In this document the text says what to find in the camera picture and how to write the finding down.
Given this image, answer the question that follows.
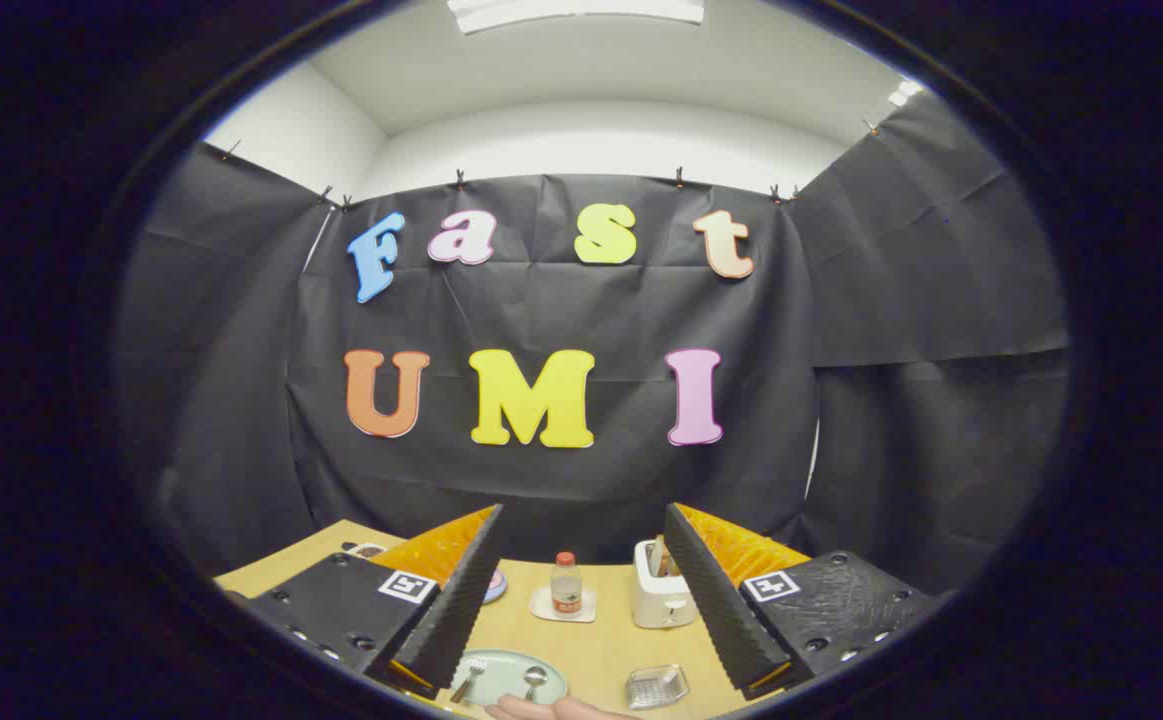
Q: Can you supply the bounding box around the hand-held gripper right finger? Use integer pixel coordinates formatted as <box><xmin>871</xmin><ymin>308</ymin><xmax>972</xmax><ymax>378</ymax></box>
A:
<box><xmin>663</xmin><ymin>502</ymin><xmax>942</xmax><ymax>701</ymax></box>

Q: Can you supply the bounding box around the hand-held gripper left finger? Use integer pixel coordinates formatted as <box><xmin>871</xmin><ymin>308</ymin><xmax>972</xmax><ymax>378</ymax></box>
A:
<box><xmin>226</xmin><ymin>503</ymin><xmax>505</xmax><ymax>701</ymax></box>

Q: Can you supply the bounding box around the metal fork with brown handle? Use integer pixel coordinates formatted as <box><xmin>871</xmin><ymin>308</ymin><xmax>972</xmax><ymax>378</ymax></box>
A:
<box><xmin>451</xmin><ymin>656</ymin><xmax>488</xmax><ymax>704</ymax></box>

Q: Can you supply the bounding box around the white toaster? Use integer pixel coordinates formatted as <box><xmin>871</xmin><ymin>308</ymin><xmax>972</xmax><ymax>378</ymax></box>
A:
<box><xmin>632</xmin><ymin>538</ymin><xmax>697</xmax><ymax>630</ymax></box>

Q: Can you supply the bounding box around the white square coaster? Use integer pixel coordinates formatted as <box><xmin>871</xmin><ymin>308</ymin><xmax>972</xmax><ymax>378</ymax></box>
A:
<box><xmin>529</xmin><ymin>585</ymin><xmax>598</xmax><ymax>624</ymax></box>

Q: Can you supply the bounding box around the light green round plate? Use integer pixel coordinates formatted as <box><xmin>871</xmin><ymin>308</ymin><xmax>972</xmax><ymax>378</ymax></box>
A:
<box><xmin>448</xmin><ymin>649</ymin><xmax>569</xmax><ymax>709</ymax></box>

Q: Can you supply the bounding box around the clear water bottle red cap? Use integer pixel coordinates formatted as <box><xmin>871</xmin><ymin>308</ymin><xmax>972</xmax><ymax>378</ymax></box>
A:
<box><xmin>551</xmin><ymin>551</ymin><xmax>583</xmax><ymax>618</ymax></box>

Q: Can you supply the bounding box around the metal wire basket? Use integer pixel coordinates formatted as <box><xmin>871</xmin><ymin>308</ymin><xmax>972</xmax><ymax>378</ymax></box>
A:
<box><xmin>626</xmin><ymin>664</ymin><xmax>690</xmax><ymax>711</ymax></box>

